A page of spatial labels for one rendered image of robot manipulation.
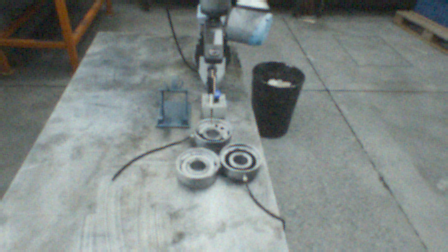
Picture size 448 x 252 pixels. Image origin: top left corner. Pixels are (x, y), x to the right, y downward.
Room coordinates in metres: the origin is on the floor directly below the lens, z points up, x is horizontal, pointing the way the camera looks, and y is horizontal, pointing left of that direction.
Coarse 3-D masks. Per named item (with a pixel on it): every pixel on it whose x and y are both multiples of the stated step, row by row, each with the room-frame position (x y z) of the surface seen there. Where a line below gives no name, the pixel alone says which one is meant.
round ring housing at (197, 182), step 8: (184, 152) 0.60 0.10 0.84; (192, 152) 0.62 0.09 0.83; (200, 152) 0.62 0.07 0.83; (208, 152) 0.62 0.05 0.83; (176, 160) 0.57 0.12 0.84; (192, 160) 0.59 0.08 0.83; (200, 160) 0.59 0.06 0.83; (216, 160) 0.59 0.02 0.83; (176, 168) 0.56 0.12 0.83; (192, 168) 0.58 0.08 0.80; (200, 168) 0.59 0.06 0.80; (208, 168) 0.57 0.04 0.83; (216, 168) 0.56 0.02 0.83; (184, 176) 0.53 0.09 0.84; (208, 176) 0.53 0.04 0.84; (216, 176) 0.55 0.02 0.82; (192, 184) 0.52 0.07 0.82; (200, 184) 0.52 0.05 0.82; (208, 184) 0.54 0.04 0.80
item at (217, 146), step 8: (208, 120) 0.75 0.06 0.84; (216, 120) 0.75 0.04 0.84; (200, 128) 0.72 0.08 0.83; (208, 128) 0.72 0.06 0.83; (216, 128) 0.72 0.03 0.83; (208, 136) 0.69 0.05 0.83; (216, 136) 0.72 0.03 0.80; (200, 144) 0.66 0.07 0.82; (208, 144) 0.65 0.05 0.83; (216, 144) 0.65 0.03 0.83; (224, 144) 0.66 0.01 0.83
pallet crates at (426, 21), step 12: (420, 0) 4.30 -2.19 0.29; (432, 0) 4.13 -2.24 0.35; (444, 0) 3.98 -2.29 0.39; (396, 12) 4.30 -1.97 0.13; (408, 12) 4.28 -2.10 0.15; (420, 12) 4.22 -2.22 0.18; (432, 12) 4.06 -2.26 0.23; (444, 12) 3.91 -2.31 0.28; (396, 24) 4.22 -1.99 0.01; (420, 24) 3.88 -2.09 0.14; (432, 24) 3.94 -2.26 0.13; (444, 24) 3.84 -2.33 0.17; (420, 36) 3.82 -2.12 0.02; (432, 36) 3.68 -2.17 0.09; (444, 36) 3.54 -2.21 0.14; (444, 48) 3.52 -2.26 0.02
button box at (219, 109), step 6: (204, 96) 0.86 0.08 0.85; (222, 96) 0.87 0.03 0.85; (204, 102) 0.83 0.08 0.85; (216, 102) 0.83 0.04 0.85; (222, 102) 0.84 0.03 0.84; (204, 108) 0.80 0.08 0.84; (216, 108) 0.81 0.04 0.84; (222, 108) 0.81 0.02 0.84; (204, 114) 0.80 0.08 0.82; (210, 114) 0.81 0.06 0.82; (216, 114) 0.81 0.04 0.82; (222, 114) 0.81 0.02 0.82
